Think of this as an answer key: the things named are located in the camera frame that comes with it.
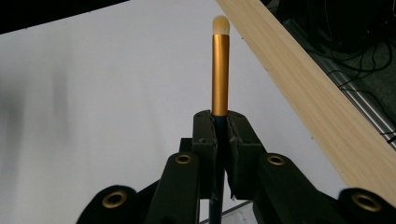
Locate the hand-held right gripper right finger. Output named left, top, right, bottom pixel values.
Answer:
left=226, top=110, right=267, bottom=201

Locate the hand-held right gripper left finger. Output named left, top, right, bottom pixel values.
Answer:
left=191, top=109, right=219, bottom=200

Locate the thin gold-ferrule makeup brush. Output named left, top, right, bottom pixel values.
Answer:
left=208, top=14, right=232, bottom=224

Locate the light wooden table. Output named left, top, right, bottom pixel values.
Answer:
left=215, top=0, right=396, bottom=208

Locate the white table board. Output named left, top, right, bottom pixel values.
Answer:
left=0, top=0, right=348, bottom=224

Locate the aluminium frame rail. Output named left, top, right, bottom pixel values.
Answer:
left=306, top=50, right=396, bottom=144

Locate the black floor cable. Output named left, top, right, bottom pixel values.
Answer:
left=311, top=0, right=396, bottom=76

